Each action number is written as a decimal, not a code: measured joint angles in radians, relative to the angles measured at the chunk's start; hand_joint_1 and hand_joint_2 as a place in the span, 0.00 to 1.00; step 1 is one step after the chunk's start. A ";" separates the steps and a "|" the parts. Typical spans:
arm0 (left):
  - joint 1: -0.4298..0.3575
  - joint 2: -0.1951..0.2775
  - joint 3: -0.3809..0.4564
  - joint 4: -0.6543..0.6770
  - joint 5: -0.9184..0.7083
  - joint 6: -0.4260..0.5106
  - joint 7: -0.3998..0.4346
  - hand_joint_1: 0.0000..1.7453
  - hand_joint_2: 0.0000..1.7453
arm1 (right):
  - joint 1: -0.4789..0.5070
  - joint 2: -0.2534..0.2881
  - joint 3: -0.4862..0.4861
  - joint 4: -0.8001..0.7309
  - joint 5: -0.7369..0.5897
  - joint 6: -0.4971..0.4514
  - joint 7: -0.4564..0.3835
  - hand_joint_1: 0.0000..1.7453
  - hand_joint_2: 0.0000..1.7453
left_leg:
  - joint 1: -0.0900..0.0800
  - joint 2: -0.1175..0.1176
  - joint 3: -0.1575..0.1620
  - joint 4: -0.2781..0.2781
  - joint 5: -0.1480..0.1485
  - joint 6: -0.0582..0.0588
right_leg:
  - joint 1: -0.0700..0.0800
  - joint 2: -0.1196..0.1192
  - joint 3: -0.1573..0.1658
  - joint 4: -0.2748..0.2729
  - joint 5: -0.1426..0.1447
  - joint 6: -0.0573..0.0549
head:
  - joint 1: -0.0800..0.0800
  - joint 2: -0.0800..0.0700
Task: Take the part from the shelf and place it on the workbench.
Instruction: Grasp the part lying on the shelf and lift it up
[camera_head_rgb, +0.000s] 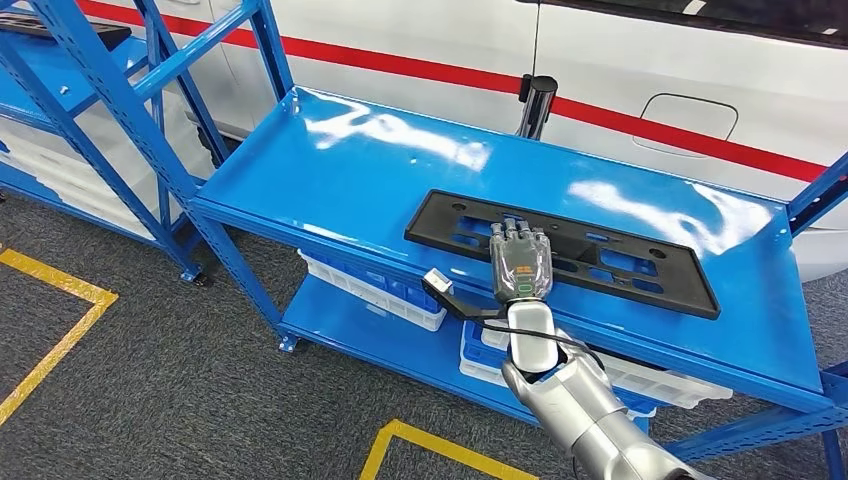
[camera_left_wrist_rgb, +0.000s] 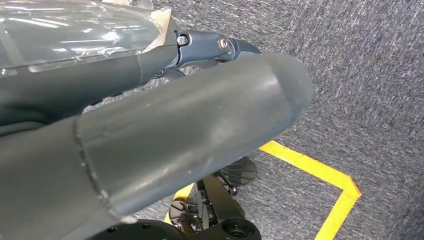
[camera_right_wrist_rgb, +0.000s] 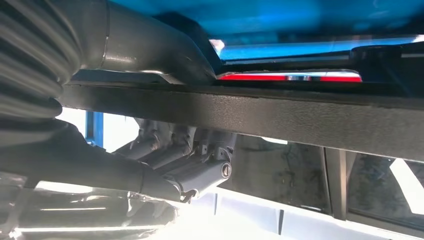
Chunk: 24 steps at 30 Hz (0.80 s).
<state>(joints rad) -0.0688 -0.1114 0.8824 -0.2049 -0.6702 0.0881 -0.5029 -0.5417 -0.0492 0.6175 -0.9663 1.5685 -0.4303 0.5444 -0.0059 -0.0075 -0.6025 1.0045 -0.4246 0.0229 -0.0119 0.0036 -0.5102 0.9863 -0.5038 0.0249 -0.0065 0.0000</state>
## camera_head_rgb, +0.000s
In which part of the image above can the chrome stanchion post black cap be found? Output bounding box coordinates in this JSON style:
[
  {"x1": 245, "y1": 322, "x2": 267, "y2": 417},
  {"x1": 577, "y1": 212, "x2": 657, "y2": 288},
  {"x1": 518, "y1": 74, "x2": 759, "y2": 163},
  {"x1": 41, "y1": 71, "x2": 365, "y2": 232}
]
[{"x1": 516, "y1": 74, "x2": 559, "y2": 142}]

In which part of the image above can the white vehicle with red stripe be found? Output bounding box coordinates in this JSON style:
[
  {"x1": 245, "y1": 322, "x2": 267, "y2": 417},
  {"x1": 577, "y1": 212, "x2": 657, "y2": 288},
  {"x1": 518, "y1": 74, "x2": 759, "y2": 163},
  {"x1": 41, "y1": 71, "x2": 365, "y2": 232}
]
[{"x1": 76, "y1": 0, "x2": 848, "y2": 283}]

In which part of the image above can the black plastic plate holder part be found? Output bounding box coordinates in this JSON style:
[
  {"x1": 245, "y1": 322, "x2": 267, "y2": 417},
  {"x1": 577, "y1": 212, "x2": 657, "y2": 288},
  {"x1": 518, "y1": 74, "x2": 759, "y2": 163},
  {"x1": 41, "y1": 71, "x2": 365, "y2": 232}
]
[
  {"x1": 404, "y1": 190, "x2": 721, "y2": 321},
  {"x1": 0, "y1": 13, "x2": 132, "y2": 51}
]

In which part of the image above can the white plastic crate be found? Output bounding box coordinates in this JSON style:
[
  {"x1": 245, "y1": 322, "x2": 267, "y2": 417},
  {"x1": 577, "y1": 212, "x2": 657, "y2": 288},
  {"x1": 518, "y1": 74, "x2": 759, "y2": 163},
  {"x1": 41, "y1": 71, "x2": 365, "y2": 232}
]
[
  {"x1": 298, "y1": 250, "x2": 448, "y2": 333},
  {"x1": 480, "y1": 327, "x2": 733, "y2": 410},
  {"x1": 0, "y1": 92, "x2": 213, "y2": 241},
  {"x1": 458, "y1": 357, "x2": 511, "y2": 390}
]

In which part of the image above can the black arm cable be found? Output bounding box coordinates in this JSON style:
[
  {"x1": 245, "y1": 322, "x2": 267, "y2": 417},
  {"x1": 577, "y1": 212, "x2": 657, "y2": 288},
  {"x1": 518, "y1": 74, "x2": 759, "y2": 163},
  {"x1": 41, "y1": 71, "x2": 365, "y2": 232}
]
[{"x1": 480, "y1": 319, "x2": 605, "y2": 372}]

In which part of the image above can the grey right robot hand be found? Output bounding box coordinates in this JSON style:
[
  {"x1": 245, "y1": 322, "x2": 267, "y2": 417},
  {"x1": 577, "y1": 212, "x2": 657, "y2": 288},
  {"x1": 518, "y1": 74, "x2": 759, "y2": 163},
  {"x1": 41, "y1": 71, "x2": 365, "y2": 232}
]
[{"x1": 488, "y1": 220, "x2": 554, "y2": 305}]

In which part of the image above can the yellow floor tape square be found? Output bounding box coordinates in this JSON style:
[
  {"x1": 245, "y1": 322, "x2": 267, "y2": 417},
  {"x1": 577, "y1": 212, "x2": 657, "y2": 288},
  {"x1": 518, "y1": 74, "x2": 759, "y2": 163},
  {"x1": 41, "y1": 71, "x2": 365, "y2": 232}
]
[
  {"x1": 0, "y1": 248, "x2": 119, "y2": 425},
  {"x1": 359, "y1": 419, "x2": 538, "y2": 480}
]

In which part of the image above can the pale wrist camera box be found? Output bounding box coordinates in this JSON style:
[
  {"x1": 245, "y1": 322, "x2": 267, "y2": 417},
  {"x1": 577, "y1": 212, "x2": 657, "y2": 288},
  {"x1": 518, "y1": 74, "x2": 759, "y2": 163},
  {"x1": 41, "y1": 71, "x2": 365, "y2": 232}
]
[{"x1": 422, "y1": 268, "x2": 455, "y2": 296}]

